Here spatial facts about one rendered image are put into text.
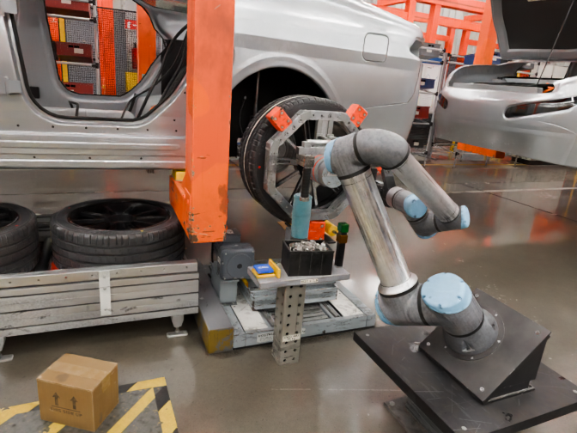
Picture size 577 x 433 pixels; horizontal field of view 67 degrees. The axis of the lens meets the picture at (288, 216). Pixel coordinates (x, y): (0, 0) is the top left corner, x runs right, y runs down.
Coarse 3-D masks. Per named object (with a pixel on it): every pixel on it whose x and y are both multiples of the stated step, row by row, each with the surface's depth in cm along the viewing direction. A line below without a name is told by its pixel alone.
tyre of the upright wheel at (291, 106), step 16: (288, 96) 226; (304, 96) 219; (288, 112) 209; (256, 128) 214; (272, 128) 208; (240, 144) 226; (256, 144) 208; (240, 160) 225; (256, 160) 210; (256, 176) 213; (256, 192) 216; (272, 208) 221
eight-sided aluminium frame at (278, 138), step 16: (304, 112) 203; (320, 112) 206; (336, 112) 214; (288, 128) 202; (352, 128) 215; (272, 144) 202; (272, 160) 204; (272, 176) 207; (272, 192) 209; (288, 208) 215; (336, 208) 226
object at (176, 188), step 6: (174, 180) 237; (174, 186) 232; (180, 186) 226; (174, 192) 233; (180, 192) 215; (174, 198) 234; (180, 198) 215; (174, 204) 234; (180, 204) 216; (174, 210) 235; (180, 210) 217; (180, 216) 217; (180, 222) 218
